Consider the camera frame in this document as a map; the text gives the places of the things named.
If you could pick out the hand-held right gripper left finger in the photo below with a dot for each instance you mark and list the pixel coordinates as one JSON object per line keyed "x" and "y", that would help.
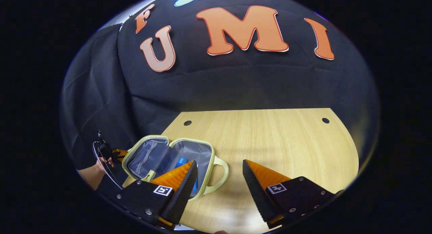
{"x": 182, "y": 197}

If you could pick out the black backdrop cloth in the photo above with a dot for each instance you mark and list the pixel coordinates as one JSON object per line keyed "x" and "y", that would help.
{"x": 236, "y": 82}

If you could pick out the blue capped green bottle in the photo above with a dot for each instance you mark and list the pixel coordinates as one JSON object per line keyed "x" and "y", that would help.
{"x": 181, "y": 162}

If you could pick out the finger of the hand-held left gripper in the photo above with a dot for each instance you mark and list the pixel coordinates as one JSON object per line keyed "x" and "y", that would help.
{"x": 119, "y": 152}

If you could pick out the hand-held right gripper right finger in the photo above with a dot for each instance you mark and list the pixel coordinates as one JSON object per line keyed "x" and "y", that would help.
{"x": 260, "y": 195}

